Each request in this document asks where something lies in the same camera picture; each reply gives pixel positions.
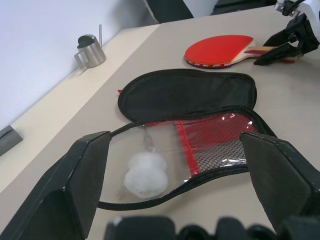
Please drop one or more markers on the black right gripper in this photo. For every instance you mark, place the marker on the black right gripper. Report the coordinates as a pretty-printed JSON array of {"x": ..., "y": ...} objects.
[{"x": 303, "y": 35}]

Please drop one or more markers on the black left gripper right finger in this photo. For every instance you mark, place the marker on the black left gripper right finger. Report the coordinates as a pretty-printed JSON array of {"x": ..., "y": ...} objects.
[{"x": 280, "y": 180}]

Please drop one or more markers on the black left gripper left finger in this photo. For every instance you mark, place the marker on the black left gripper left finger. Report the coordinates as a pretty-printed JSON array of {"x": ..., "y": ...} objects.
[{"x": 57, "y": 185}]

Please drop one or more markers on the grey rectangular box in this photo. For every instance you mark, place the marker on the grey rectangular box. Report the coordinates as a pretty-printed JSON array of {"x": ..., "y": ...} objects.
[{"x": 8, "y": 141}]

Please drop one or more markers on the steel watering can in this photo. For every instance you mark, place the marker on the steel watering can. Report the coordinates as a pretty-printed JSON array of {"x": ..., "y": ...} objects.
[{"x": 92, "y": 51}]

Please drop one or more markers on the red table tennis paddle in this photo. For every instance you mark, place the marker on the red table tennis paddle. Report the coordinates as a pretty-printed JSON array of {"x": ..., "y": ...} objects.
[{"x": 212, "y": 51}]

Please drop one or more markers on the black office chair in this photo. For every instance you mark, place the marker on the black office chair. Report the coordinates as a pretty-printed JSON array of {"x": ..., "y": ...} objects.
[
  {"x": 167, "y": 10},
  {"x": 240, "y": 6}
]

